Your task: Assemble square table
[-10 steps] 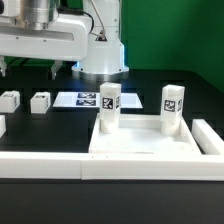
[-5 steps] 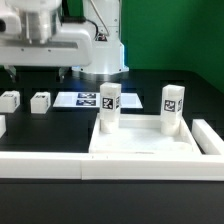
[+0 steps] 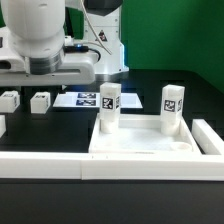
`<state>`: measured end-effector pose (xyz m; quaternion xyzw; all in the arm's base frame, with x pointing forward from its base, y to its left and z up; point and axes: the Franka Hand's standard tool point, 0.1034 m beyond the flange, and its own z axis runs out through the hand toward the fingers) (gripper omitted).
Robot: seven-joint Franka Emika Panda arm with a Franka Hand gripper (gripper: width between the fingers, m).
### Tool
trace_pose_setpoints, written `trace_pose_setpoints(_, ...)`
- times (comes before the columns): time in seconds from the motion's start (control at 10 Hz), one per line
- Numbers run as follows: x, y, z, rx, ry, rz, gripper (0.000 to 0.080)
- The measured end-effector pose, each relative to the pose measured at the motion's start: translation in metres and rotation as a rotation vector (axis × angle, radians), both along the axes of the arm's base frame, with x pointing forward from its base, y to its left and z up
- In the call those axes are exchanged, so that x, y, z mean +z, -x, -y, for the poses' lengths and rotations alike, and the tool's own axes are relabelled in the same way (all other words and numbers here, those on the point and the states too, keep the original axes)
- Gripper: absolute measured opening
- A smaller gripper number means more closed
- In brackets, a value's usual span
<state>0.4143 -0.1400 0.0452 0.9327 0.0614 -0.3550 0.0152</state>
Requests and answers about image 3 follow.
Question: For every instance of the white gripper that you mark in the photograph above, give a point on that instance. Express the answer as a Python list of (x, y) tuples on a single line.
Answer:
[(60, 69)]

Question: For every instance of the white square tabletop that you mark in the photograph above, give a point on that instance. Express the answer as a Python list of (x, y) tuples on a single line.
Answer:
[(142, 134)]

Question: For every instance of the white sheet with tags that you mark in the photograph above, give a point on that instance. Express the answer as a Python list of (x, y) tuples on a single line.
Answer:
[(92, 100)]

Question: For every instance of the white U-shaped fence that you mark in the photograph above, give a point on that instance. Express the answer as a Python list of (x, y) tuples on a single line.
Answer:
[(207, 166)]

